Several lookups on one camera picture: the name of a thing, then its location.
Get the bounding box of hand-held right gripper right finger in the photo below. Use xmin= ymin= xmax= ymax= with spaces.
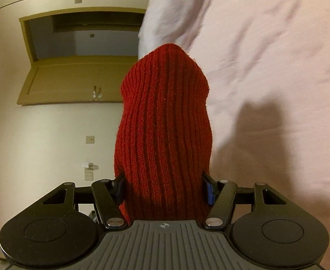
xmin=202 ymin=171 xmax=288 ymax=230

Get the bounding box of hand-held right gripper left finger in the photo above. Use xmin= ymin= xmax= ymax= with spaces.
xmin=43 ymin=172 xmax=126 ymax=230

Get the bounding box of red patterned knit sweater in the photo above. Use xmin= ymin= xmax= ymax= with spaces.
xmin=113 ymin=43 xmax=213 ymax=223

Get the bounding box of brown wooden door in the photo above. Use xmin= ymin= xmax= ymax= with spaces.
xmin=17 ymin=56 xmax=141 ymax=106

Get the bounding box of lilac blanket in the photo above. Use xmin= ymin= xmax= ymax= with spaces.
xmin=138 ymin=0 xmax=228 ymax=60

